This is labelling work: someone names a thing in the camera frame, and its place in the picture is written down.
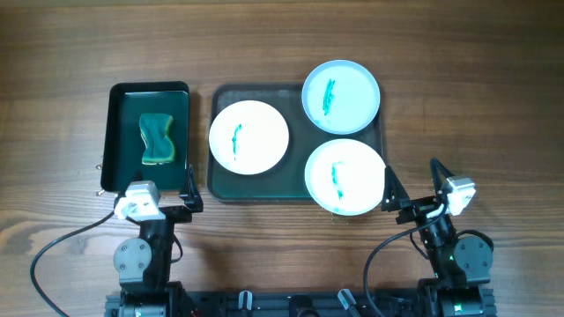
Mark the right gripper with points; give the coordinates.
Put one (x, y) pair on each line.
(421, 207)

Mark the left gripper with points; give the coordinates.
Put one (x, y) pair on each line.
(172, 211)

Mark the green yellow sponge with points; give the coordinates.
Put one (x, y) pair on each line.
(155, 133)

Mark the white plate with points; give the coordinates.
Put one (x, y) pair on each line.
(341, 97)
(248, 137)
(345, 177)

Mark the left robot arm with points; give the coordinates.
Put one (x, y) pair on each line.
(144, 263)

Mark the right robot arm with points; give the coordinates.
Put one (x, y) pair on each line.
(461, 261)

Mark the small black water tray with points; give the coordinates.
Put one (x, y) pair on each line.
(123, 147)

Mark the large grey serving tray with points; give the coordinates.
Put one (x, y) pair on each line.
(284, 183)

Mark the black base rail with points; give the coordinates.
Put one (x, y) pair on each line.
(394, 302)

